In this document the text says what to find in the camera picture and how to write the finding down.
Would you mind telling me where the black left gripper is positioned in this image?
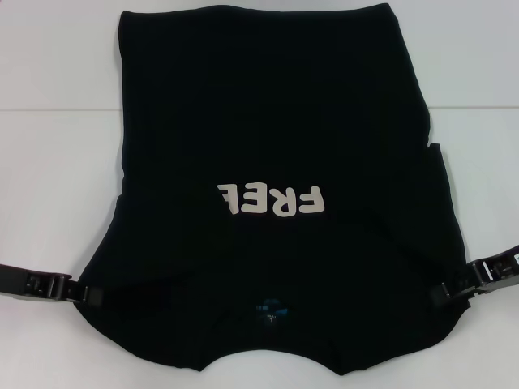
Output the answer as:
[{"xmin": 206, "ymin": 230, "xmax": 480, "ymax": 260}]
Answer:
[{"xmin": 0, "ymin": 262, "xmax": 105, "ymax": 308}]

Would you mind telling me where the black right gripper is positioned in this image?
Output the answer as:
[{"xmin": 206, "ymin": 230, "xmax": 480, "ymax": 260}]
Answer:
[{"xmin": 431, "ymin": 250, "xmax": 519, "ymax": 310}]

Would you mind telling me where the black shirt with FREE print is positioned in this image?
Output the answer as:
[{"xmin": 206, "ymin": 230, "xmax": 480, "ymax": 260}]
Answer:
[{"xmin": 72, "ymin": 2, "xmax": 474, "ymax": 368}]

